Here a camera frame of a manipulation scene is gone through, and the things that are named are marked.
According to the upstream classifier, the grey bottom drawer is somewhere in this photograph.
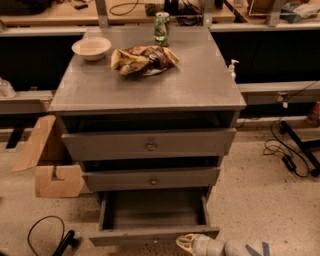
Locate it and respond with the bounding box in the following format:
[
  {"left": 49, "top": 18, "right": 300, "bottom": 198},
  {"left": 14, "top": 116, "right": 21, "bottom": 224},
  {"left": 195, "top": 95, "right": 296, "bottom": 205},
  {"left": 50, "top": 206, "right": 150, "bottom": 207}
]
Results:
[{"left": 89, "top": 188, "right": 219, "bottom": 246}]

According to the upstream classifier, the grey drawer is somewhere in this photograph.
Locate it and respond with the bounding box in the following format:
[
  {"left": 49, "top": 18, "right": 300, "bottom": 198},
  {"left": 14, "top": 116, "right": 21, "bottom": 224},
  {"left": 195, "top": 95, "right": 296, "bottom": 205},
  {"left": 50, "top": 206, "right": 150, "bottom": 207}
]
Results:
[
  {"left": 83, "top": 167, "right": 220, "bottom": 192},
  {"left": 62, "top": 128, "right": 236, "bottom": 161},
  {"left": 89, "top": 188, "right": 219, "bottom": 246}
]

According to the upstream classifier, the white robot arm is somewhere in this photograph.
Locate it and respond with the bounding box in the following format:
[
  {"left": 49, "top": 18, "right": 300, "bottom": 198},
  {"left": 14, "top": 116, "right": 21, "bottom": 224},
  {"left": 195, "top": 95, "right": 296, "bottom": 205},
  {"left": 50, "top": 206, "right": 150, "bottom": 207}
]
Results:
[{"left": 176, "top": 233, "right": 251, "bottom": 256}]

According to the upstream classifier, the grey middle drawer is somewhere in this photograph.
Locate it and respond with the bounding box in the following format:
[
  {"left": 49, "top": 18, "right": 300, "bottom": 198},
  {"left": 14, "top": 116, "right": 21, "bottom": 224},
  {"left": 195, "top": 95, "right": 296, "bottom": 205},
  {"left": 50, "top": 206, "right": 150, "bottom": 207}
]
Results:
[{"left": 83, "top": 167, "right": 220, "bottom": 192}]

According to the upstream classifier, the grey top drawer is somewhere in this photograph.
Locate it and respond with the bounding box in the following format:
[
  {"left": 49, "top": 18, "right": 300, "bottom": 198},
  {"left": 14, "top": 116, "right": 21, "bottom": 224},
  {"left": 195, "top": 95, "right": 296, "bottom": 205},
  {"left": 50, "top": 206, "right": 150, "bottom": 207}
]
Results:
[{"left": 62, "top": 128, "right": 236, "bottom": 161}]

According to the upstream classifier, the grey drawer cabinet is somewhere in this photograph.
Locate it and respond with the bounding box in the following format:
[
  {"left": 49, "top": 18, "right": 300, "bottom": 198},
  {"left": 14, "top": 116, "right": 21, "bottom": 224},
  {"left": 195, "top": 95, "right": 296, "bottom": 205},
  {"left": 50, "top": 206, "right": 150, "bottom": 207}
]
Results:
[{"left": 48, "top": 25, "right": 247, "bottom": 204}]

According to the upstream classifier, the black stand foot left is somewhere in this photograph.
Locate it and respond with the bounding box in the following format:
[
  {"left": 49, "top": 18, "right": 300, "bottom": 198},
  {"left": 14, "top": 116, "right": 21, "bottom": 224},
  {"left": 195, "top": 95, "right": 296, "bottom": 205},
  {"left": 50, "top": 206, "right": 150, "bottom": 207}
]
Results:
[{"left": 52, "top": 230, "right": 79, "bottom": 256}]

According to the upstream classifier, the cardboard box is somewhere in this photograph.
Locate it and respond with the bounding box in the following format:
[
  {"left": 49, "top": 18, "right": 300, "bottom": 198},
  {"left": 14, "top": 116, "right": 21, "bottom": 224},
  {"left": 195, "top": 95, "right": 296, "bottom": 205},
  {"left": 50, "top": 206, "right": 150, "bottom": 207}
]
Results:
[{"left": 12, "top": 115, "right": 90, "bottom": 198}]

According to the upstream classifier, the black stand leg right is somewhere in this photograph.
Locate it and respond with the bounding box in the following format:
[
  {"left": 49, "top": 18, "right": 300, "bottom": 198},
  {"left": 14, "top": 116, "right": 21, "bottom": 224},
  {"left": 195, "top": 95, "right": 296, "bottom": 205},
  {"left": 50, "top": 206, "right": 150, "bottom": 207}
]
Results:
[{"left": 280, "top": 121, "right": 320, "bottom": 177}]

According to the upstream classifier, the white pump bottle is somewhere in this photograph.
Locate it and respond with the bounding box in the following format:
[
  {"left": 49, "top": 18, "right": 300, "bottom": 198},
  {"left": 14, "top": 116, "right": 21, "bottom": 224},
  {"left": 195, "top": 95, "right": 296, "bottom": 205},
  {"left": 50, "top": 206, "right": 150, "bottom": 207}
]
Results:
[{"left": 228, "top": 59, "right": 239, "bottom": 80}]

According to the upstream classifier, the orange bottle right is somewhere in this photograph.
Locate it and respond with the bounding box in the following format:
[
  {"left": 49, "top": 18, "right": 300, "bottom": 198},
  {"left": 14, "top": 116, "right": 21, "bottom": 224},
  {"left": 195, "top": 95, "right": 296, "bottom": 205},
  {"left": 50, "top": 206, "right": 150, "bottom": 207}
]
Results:
[{"left": 306, "top": 101, "right": 320, "bottom": 125}]

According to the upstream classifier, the crumpled chip bag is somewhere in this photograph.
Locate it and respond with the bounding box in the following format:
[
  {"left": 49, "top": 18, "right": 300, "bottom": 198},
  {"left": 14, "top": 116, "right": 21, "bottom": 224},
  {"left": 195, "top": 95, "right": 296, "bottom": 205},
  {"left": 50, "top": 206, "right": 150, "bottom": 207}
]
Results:
[{"left": 110, "top": 45, "right": 179, "bottom": 76}]

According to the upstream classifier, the white bowl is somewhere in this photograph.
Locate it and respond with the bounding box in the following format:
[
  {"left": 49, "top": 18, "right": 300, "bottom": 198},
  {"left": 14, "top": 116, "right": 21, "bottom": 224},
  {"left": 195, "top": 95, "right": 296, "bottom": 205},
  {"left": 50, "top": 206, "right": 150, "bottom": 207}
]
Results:
[{"left": 72, "top": 37, "right": 111, "bottom": 61}]

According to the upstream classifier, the green soda can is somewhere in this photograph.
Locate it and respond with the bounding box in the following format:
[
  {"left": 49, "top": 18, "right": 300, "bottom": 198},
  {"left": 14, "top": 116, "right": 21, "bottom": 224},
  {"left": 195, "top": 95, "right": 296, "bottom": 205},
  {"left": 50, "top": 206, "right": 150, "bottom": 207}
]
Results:
[{"left": 154, "top": 12, "right": 170, "bottom": 47}]

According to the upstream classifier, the clear plastic container left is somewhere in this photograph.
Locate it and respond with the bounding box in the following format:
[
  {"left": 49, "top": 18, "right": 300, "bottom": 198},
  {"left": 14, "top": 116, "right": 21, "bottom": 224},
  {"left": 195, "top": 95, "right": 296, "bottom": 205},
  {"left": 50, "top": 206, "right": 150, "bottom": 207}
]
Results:
[{"left": 0, "top": 77, "right": 16, "bottom": 98}]

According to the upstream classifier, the wooden workbench background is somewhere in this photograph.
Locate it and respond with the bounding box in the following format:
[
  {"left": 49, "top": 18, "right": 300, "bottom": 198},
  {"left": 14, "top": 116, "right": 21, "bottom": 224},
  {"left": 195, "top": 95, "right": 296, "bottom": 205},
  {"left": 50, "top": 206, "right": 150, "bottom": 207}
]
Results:
[{"left": 0, "top": 0, "right": 320, "bottom": 28}]

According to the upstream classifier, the black cable right floor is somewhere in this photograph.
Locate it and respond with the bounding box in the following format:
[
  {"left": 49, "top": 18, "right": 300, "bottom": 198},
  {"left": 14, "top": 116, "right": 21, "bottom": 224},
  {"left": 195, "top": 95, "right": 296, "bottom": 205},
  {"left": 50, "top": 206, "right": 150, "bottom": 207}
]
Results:
[{"left": 262, "top": 79, "right": 320, "bottom": 178}]

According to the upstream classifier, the black cable floor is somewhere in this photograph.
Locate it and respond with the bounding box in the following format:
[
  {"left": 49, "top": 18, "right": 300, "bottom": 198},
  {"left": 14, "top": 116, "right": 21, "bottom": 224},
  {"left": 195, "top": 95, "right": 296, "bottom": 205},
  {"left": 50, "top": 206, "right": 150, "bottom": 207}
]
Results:
[
  {"left": 262, "top": 79, "right": 320, "bottom": 178},
  {"left": 26, "top": 215, "right": 66, "bottom": 256}
]

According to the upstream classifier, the black cable left floor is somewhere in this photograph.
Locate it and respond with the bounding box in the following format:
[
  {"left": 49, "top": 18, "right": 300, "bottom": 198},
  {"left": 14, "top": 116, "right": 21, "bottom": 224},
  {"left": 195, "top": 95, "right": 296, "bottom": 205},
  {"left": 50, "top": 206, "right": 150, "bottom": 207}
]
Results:
[{"left": 26, "top": 215, "right": 66, "bottom": 256}]

